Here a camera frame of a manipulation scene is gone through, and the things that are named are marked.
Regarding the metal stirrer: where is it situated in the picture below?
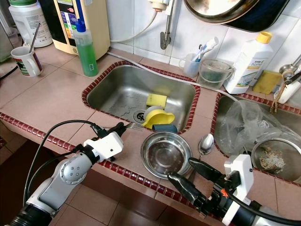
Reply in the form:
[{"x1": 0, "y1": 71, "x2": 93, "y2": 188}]
[{"x1": 30, "y1": 22, "x2": 42, "y2": 53}]

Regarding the white blue toothbrush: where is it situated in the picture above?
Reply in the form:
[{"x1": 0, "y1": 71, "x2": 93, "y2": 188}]
[{"x1": 195, "y1": 37, "x2": 221, "y2": 63}]

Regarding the white plastic jar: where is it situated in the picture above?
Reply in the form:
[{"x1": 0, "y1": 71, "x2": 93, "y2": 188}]
[{"x1": 8, "y1": 0, "x2": 53, "y2": 48}]

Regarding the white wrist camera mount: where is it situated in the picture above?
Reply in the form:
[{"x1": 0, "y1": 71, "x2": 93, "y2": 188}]
[
  {"x1": 221, "y1": 153, "x2": 254, "y2": 226},
  {"x1": 84, "y1": 132, "x2": 124, "y2": 163}
]

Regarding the white hose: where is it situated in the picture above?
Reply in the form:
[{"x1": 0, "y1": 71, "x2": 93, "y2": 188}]
[{"x1": 107, "y1": 51, "x2": 240, "y2": 100}]

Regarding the white printed mug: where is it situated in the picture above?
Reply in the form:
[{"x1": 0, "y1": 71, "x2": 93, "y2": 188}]
[{"x1": 11, "y1": 46, "x2": 44, "y2": 77}]

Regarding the blue plastic cup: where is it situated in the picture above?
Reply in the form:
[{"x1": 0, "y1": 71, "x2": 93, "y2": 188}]
[{"x1": 153, "y1": 124, "x2": 178, "y2": 134}]

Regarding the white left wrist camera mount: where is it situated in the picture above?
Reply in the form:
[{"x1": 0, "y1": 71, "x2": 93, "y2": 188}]
[{"x1": 84, "y1": 132, "x2": 124, "y2": 163}]

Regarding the metal wall tap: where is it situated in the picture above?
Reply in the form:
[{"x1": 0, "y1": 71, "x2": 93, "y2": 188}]
[{"x1": 148, "y1": 0, "x2": 174, "y2": 50}]

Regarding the green dish soap bottle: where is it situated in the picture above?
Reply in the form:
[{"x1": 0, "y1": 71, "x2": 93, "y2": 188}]
[{"x1": 74, "y1": 19, "x2": 98, "y2": 77}]

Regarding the yellow dish cloth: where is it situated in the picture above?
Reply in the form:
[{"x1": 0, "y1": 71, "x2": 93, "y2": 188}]
[{"x1": 252, "y1": 70, "x2": 284, "y2": 95}]

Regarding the hanging dark pan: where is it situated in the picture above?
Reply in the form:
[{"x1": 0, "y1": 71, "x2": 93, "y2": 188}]
[{"x1": 226, "y1": 0, "x2": 297, "y2": 32}]

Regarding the white toothbrush cup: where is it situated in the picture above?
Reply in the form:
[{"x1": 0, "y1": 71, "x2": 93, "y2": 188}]
[{"x1": 179, "y1": 53, "x2": 200, "y2": 78}]

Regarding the white detergent bottle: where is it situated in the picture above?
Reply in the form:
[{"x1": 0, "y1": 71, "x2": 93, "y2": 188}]
[{"x1": 223, "y1": 31, "x2": 274, "y2": 95}]

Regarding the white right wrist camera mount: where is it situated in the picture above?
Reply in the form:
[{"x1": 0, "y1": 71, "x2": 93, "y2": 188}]
[{"x1": 221, "y1": 153, "x2": 254, "y2": 226}]

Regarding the yellow plastic cup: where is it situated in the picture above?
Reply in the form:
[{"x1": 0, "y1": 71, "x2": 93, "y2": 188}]
[{"x1": 143, "y1": 106, "x2": 175, "y2": 129}]

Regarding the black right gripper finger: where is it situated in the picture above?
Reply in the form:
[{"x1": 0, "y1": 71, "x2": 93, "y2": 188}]
[
  {"x1": 167, "y1": 171, "x2": 206, "y2": 205},
  {"x1": 188, "y1": 157, "x2": 225, "y2": 184}
]

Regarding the clear plastic bag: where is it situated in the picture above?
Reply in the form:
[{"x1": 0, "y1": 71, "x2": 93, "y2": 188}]
[{"x1": 223, "y1": 100, "x2": 285, "y2": 161}]

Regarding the hanging steel wok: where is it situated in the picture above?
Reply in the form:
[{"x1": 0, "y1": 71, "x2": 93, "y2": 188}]
[{"x1": 183, "y1": 0, "x2": 264, "y2": 24}]

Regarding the steel strainer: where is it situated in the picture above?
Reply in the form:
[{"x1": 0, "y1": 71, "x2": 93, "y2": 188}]
[{"x1": 252, "y1": 138, "x2": 301, "y2": 171}]

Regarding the beige water purifier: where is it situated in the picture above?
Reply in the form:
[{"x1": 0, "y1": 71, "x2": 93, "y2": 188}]
[{"x1": 39, "y1": 0, "x2": 111, "y2": 60}]

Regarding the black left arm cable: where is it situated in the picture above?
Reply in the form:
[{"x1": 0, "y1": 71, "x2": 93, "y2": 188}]
[{"x1": 30, "y1": 120, "x2": 104, "y2": 208}]

